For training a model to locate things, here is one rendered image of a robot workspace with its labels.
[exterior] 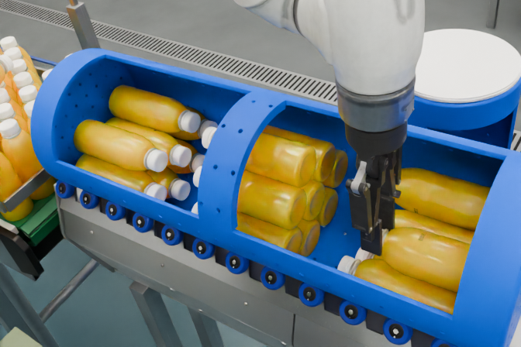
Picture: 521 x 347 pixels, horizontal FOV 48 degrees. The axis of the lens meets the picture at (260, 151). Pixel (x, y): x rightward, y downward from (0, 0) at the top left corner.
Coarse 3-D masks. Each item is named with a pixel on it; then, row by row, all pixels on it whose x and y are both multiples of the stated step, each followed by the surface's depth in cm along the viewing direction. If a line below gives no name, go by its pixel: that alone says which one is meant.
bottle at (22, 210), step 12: (0, 156) 122; (0, 168) 122; (12, 168) 125; (0, 180) 122; (12, 180) 125; (0, 192) 124; (12, 192) 126; (24, 204) 129; (12, 216) 129; (24, 216) 130
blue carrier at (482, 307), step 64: (64, 64) 112; (128, 64) 125; (64, 128) 117; (256, 128) 89; (320, 128) 107; (128, 192) 102; (192, 192) 121; (512, 192) 72; (256, 256) 92; (320, 256) 103; (512, 256) 69; (448, 320) 75; (512, 320) 74
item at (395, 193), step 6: (396, 150) 76; (390, 156) 76; (390, 162) 77; (390, 168) 78; (390, 174) 79; (390, 180) 80; (384, 186) 82; (390, 186) 81; (390, 192) 82; (396, 192) 83
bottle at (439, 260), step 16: (384, 240) 85; (400, 240) 82; (416, 240) 81; (432, 240) 81; (448, 240) 81; (384, 256) 84; (400, 256) 82; (416, 256) 81; (432, 256) 80; (448, 256) 79; (464, 256) 78; (400, 272) 83; (416, 272) 81; (432, 272) 80; (448, 272) 79; (448, 288) 80
